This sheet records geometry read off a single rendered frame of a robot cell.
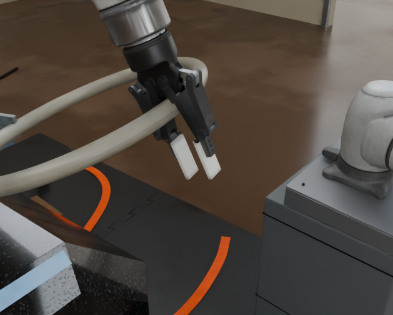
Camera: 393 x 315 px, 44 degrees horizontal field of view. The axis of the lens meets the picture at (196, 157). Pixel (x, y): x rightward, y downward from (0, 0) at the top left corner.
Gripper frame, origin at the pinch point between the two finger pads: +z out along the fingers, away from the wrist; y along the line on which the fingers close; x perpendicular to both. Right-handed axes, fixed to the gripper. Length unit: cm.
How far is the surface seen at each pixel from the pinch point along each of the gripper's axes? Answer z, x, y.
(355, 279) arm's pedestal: 63, -40, 3
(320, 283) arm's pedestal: 67, -41, 14
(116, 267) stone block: 36, -7, 50
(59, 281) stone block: 25, 10, 46
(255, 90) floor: 93, -268, 170
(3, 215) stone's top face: 11, 4, 66
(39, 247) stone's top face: 17, 8, 51
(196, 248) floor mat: 98, -81, 105
